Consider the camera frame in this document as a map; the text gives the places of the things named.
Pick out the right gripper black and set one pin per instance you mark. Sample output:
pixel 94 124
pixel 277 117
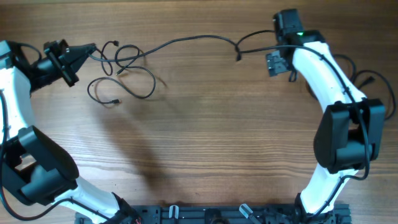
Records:
pixel 275 65

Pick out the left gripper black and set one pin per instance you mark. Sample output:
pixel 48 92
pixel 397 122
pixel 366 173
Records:
pixel 75 55

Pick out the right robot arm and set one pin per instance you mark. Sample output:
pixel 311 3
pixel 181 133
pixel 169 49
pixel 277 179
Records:
pixel 349 134

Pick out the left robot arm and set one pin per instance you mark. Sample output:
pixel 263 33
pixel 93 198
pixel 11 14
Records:
pixel 34 168

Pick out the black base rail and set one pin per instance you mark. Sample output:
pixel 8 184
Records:
pixel 275 213

